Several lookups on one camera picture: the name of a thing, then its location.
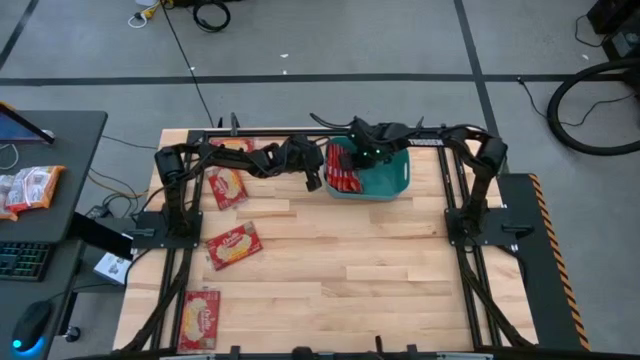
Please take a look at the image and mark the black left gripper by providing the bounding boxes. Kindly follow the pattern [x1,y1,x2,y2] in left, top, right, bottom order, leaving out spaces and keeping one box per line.
[263,133,327,194]

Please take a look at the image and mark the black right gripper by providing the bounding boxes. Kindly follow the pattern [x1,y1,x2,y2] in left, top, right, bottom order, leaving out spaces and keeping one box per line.
[338,115,402,171]

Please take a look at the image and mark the teal plastic basket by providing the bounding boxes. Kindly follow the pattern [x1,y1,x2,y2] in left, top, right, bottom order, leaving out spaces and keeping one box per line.
[323,135,412,202]

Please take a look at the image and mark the black power adapter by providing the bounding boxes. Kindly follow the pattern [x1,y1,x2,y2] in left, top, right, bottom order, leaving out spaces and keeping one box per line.
[85,203,114,221]

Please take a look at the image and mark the small white box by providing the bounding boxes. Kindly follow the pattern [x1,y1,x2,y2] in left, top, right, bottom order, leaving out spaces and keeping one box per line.
[92,251,133,287]

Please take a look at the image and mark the black platform hazard stripes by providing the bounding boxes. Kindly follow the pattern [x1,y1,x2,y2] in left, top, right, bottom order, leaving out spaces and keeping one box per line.
[494,172,592,352]

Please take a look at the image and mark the black box under desk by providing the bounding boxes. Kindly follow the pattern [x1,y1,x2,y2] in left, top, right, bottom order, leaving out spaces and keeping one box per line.
[69,212,135,259]

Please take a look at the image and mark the dark grey desk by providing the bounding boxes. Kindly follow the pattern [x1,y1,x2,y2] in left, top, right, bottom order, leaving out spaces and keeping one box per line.
[0,110,109,360]

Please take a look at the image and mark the orange white snack bag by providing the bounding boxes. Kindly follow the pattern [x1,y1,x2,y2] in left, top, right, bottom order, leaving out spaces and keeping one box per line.
[5,164,67,214]
[0,173,19,222]

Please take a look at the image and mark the backlit black keyboard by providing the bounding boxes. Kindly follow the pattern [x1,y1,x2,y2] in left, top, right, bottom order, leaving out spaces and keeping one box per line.
[0,241,55,283]

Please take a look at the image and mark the tilted computer screen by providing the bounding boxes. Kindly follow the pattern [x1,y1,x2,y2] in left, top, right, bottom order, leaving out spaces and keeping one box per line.
[0,101,56,146]

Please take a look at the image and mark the black equipment case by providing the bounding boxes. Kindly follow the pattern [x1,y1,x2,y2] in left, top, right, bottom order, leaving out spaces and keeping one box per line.
[585,0,640,62]

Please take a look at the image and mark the black mouse blue light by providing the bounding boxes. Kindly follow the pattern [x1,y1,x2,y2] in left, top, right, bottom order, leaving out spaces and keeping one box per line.
[10,299,54,352]

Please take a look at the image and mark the black aluminium table frame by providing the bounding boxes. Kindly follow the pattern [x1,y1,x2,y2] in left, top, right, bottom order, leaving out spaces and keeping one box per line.
[113,127,539,360]

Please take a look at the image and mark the long black floor cable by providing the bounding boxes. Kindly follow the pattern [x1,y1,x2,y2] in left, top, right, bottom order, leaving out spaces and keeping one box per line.
[159,0,217,129]

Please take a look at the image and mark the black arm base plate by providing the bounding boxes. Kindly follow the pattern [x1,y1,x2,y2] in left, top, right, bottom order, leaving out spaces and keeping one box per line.
[130,209,204,250]
[443,207,536,248]

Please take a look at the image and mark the coiled black floor cable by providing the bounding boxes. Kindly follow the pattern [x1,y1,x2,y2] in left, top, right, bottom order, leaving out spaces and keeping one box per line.
[192,0,232,34]

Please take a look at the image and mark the large black hose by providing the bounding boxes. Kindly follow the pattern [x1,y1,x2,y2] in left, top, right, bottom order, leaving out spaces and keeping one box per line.
[546,58,640,157]

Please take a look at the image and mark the white yellow floor cable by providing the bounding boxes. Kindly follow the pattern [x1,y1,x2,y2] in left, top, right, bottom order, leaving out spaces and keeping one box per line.
[127,0,164,30]

